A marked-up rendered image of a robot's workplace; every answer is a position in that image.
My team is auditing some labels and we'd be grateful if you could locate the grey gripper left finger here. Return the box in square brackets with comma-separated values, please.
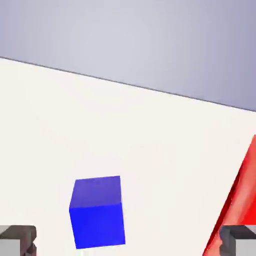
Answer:
[0, 225, 38, 256]

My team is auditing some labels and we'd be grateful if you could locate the small blue cube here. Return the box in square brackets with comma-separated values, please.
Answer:
[68, 175, 126, 250]

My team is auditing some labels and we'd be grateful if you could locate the large red box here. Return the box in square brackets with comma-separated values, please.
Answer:
[202, 134, 256, 256]

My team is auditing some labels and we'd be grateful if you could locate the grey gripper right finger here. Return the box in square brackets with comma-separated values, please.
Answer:
[219, 224, 256, 256]

